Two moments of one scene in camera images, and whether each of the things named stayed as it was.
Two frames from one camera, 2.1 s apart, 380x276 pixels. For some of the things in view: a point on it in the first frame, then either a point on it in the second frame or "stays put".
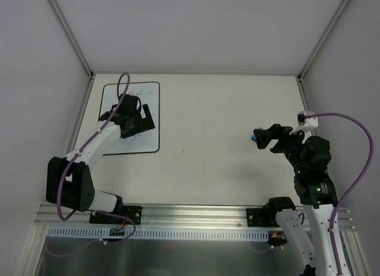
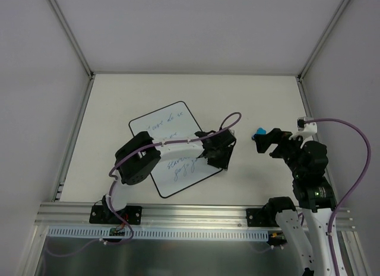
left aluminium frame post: x=63 y=19 stays put
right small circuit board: x=276 y=238 stays put
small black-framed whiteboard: x=147 y=141 -> x=172 y=124
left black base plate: x=134 y=212 stays put
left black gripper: x=142 y=123 -> x=219 y=153
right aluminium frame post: x=332 y=24 stays put
